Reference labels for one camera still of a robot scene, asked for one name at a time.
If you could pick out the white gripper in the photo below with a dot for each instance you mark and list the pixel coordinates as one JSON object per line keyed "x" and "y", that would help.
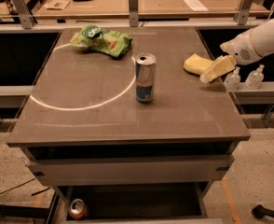
{"x": 240, "y": 48}

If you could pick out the yellow sponge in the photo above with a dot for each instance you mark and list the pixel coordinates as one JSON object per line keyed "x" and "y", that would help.
{"x": 196, "y": 65}

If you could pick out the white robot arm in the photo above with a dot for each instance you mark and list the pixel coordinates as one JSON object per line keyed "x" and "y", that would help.
{"x": 263, "y": 38}

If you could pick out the green rice chip bag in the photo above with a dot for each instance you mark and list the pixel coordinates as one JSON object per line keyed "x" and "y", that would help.
{"x": 110, "y": 42}

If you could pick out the clear plastic bottle left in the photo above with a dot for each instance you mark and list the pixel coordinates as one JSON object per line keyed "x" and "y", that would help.
{"x": 232, "y": 79}

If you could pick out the clear plastic bottle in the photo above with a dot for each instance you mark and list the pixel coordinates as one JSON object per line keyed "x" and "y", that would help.
{"x": 232, "y": 79}
{"x": 255, "y": 78}

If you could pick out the clear plastic bottle right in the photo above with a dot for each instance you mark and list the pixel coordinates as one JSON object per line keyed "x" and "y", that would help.
{"x": 255, "y": 78}

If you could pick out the white envelope paper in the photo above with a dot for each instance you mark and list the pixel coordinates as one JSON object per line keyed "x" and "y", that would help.
{"x": 196, "y": 5}

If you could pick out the blue silver energy drink can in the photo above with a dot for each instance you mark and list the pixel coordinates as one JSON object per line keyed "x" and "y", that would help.
{"x": 145, "y": 64}

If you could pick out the black chair base leg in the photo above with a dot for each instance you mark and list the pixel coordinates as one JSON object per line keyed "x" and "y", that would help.
{"x": 260, "y": 211}

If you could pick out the small paper card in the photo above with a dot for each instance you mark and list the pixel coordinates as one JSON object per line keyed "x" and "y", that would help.
{"x": 57, "y": 4}

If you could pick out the grey table drawer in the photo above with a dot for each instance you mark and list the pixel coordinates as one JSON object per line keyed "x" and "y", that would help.
{"x": 123, "y": 171}

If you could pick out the orange can on floor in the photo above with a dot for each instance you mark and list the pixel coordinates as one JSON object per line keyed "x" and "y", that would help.
{"x": 77, "y": 209}

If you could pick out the grey metal bracket right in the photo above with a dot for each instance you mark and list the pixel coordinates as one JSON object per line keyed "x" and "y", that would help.
{"x": 243, "y": 11}

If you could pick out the grey metal bracket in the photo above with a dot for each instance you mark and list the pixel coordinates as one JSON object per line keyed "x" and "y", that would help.
{"x": 133, "y": 13}
{"x": 243, "y": 11}
{"x": 20, "y": 13}

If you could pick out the grey metal bracket centre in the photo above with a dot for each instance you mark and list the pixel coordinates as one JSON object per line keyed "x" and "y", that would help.
{"x": 133, "y": 13}

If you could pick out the grey metal bracket left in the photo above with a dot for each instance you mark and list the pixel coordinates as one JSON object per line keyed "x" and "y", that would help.
{"x": 20, "y": 13}

